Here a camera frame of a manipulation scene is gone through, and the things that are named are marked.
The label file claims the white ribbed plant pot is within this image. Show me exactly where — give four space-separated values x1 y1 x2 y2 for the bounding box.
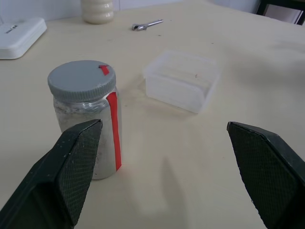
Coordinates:
81 0 115 25

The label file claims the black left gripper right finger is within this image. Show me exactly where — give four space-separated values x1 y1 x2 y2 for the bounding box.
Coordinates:
226 121 305 229

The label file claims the grey cup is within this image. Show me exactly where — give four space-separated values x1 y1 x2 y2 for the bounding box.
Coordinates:
52 85 123 181

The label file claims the translucent plastic box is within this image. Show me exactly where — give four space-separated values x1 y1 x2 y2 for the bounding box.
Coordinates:
142 49 221 114

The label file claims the silver metal wrench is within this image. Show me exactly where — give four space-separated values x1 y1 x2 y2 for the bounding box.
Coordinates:
131 19 164 31

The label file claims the white flat rectangular box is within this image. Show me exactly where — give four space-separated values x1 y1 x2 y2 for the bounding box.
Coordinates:
0 17 48 60

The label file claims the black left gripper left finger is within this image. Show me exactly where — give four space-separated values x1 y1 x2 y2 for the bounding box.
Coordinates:
0 118 104 229

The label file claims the black metal furniture frame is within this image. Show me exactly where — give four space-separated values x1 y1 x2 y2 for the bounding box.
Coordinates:
256 0 305 26

